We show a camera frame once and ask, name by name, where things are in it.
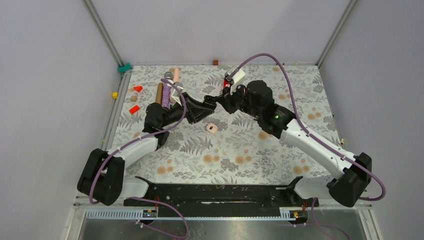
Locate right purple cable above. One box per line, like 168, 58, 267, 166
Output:
228, 53, 387, 240

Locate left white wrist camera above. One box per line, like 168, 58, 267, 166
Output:
169, 82, 184, 106

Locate red flat block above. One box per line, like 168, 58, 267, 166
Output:
129, 105, 140, 115

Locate red triangular block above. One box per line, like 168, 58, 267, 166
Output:
133, 85, 143, 93

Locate slotted cable duct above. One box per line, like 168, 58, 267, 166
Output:
84, 207, 304, 222

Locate red small box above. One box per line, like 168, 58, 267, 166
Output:
223, 81, 231, 89

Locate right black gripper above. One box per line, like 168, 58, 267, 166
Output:
216, 81, 262, 119

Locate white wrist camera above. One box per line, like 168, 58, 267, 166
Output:
169, 82, 184, 106
224, 66, 246, 94

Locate tan wooden cube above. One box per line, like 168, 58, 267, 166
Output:
130, 95, 138, 102

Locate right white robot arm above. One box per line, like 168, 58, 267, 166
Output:
204, 80, 372, 207

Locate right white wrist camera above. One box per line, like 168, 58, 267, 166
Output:
224, 66, 246, 94

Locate floral patterned table mat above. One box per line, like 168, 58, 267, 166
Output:
111, 65, 340, 185

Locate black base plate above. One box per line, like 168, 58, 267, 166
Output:
123, 183, 319, 218

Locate brown microphone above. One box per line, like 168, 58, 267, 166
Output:
155, 82, 164, 105

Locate purple glitter microphone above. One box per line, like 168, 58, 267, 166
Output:
161, 71, 174, 109

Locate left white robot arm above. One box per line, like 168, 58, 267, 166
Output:
77, 92, 217, 206

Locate pink microphone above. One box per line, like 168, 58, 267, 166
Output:
172, 67, 181, 83

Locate beige earbud charging case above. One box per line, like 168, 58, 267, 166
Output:
206, 123, 219, 134

